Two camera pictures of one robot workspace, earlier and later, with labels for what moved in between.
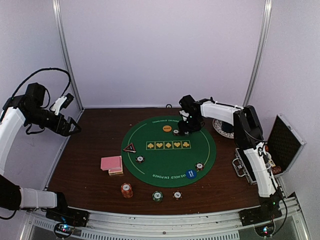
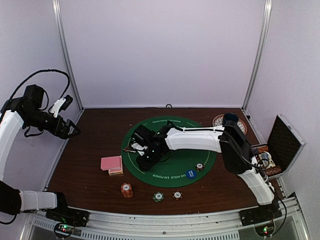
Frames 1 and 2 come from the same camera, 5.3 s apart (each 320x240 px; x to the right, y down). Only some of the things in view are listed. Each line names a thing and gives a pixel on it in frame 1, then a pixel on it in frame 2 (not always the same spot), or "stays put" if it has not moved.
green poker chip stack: (157, 196) stays put
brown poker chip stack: (177, 195) stays put
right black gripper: (184, 128) -> (147, 165)
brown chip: (199, 166) stays put
